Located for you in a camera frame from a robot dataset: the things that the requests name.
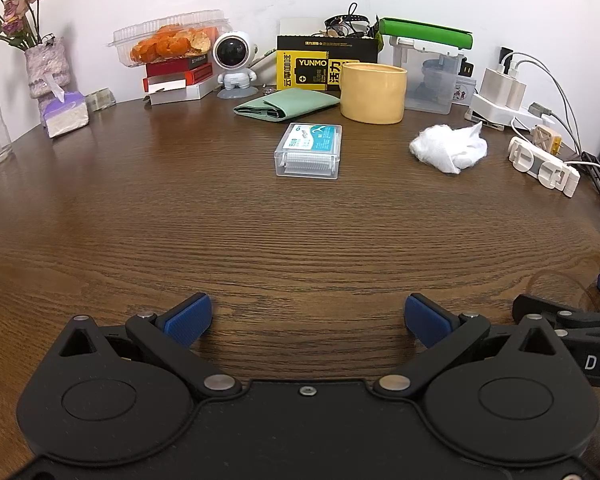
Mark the white power strip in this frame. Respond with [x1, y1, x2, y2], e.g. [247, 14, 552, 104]
[467, 92, 557, 134]

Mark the white clip holder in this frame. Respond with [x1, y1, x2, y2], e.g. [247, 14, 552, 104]
[508, 136, 581, 199]

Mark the yellow cup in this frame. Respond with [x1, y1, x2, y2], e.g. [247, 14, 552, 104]
[339, 61, 409, 125]

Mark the white card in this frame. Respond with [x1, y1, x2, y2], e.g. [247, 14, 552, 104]
[280, 17, 332, 38]

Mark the beige plug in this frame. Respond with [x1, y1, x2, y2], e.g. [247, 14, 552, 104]
[529, 126, 564, 154]

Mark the pile of orange peels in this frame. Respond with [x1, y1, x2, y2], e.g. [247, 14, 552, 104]
[131, 25, 217, 66]

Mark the clear plastic box teal label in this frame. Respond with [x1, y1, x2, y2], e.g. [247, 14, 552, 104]
[273, 122, 342, 180]

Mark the dark red flat box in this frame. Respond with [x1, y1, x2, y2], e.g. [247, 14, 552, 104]
[145, 55, 214, 78]

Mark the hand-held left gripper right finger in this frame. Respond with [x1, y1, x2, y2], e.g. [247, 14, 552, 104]
[372, 292, 568, 403]

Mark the green folded cloth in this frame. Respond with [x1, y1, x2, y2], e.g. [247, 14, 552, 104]
[232, 87, 342, 124]

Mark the white charging cable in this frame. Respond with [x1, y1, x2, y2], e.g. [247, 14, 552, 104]
[510, 51, 583, 153]
[511, 62, 573, 137]

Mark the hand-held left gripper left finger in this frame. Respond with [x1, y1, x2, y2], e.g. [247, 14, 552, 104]
[55, 292, 243, 403]

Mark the white astronaut figure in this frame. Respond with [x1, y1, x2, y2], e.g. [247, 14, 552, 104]
[212, 31, 261, 100]

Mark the clear clamshell container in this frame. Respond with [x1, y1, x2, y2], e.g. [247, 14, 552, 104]
[112, 9, 232, 69]

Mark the white tissue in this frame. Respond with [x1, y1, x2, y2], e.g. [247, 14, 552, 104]
[408, 122, 489, 175]

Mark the white flat box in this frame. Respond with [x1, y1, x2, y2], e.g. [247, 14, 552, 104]
[147, 80, 219, 106]

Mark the small printed box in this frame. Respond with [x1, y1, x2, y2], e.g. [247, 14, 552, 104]
[452, 77, 477, 106]

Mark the black box yellow label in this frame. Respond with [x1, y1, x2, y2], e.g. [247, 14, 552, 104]
[276, 35, 380, 97]

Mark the green flat case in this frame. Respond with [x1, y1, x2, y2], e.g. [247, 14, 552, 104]
[377, 17, 475, 51]

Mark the black corded accessory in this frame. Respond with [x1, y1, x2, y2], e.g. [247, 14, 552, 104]
[324, 2, 372, 39]

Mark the white charger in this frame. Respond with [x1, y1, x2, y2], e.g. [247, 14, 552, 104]
[479, 66, 520, 111]
[507, 77, 529, 110]

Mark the purple tissue pack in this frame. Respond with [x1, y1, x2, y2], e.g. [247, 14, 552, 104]
[40, 91, 90, 139]

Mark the small clear packet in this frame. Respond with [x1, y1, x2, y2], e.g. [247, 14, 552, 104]
[85, 88, 117, 111]

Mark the clear plastic container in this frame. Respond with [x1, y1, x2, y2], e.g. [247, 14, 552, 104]
[390, 37, 466, 115]

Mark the thin black cable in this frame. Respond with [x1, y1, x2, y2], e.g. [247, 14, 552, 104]
[579, 151, 600, 207]

